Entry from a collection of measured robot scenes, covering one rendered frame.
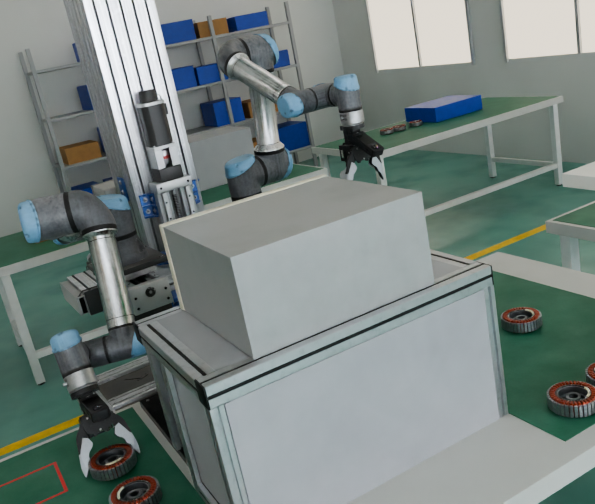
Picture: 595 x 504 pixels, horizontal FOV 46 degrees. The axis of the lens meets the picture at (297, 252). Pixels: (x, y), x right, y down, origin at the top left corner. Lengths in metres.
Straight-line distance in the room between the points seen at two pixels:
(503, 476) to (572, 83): 5.68
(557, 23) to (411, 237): 5.65
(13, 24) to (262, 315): 7.25
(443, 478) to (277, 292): 0.54
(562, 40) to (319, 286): 5.80
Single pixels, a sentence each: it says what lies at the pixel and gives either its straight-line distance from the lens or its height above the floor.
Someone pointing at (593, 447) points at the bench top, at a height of 0.75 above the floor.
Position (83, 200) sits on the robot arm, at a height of 1.35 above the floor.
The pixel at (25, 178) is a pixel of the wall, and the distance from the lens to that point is 8.33.
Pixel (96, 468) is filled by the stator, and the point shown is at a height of 0.79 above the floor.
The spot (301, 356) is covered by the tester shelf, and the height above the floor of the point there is 1.10.
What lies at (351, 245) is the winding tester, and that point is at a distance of 1.34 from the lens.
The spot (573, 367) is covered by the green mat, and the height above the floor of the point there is 0.75.
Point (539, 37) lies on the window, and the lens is 7.13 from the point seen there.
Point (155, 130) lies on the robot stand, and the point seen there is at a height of 1.43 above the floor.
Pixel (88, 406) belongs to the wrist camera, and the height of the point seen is 0.92.
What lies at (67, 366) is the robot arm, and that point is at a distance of 1.84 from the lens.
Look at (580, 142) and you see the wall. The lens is 7.02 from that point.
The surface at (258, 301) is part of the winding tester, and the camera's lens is 1.27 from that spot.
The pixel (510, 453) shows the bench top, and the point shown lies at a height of 0.75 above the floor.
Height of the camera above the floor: 1.67
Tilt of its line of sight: 17 degrees down
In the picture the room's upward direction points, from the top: 11 degrees counter-clockwise
